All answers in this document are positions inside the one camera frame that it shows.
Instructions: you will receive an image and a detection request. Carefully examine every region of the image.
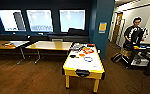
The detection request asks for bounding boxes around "small clear box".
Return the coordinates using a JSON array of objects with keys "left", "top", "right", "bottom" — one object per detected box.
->
[{"left": 51, "top": 38, "right": 64, "bottom": 43}]

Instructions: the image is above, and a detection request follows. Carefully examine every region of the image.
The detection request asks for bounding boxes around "blue grey snack bag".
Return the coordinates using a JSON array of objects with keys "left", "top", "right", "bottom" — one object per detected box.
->
[{"left": 70, "top": 43, "right": 84, "bottom": 52}]

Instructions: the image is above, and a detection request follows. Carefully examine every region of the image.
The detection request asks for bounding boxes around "person in dark jacket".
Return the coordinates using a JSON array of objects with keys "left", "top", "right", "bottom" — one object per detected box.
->
[{"left": 122, "top": 17, "right": 149, "bottom": 52}]

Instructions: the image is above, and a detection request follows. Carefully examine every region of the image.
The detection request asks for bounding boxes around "orange ping-pong paddle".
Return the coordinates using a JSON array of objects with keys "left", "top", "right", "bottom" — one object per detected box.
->
[{"left": 78, "top": 53, "right": 87, "bottom": 59}]

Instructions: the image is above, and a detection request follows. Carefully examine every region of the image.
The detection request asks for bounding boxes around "small orange object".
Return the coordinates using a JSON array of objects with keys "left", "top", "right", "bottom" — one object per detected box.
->
[{"left": 1, "top": 42, "right": 16, "bottom": 49}]

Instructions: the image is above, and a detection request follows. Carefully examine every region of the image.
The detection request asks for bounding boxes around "orange snack bag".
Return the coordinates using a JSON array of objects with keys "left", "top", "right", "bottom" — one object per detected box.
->
[{"left": 81, "top": 47, "right": 96, "bottom": 55}]

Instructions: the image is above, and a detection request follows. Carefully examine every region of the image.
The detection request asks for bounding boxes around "red and black box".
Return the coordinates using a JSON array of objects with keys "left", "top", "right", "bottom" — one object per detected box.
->
[{"left": 86, "top": 43, "right": 96, "bottom": 48}]

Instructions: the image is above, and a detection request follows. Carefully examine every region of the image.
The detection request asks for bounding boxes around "yellow game table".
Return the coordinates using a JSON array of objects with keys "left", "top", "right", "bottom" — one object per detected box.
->
[{"left": 61, "top": 43, "right": 106, "bottom": 94}]

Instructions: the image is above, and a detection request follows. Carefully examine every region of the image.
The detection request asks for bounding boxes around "long dark bench sofa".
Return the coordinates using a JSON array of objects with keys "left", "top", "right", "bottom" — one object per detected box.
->
[{"left": 0, "top": 33, "right": 49, "bottom": 43}]

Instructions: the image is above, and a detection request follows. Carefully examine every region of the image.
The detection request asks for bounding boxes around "yellow wall poster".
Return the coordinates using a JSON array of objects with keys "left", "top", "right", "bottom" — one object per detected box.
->
[{"left": 98, "top": 22, "right": 108, "bottom": 34}]

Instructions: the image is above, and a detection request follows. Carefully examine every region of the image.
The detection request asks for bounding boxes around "black floor cable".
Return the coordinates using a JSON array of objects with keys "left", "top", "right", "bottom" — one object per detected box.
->
[{"left": 124, "top": 75, "right": 143, "bottom": 94}]

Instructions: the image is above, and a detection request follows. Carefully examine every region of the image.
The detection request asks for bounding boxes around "bright window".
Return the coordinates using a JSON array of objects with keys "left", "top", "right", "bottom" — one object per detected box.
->
[
  {"left": 26, "top": 9, "right": 54, "bottom": 33},
  {"left": 0, "top": 9, "right": 27, "bottom": 33},
  {"left": 59, "top": 9, "right": 86, "bottom": 33}
]

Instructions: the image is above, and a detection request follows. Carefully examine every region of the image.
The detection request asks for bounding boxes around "light wooden table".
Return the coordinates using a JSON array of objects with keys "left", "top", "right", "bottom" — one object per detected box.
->
[
  {"left": 0, "top": 39, "right": 31, "bottom": 61},
  {"left": 25, "top": 40, "right": 74, "bottom": 65}
]

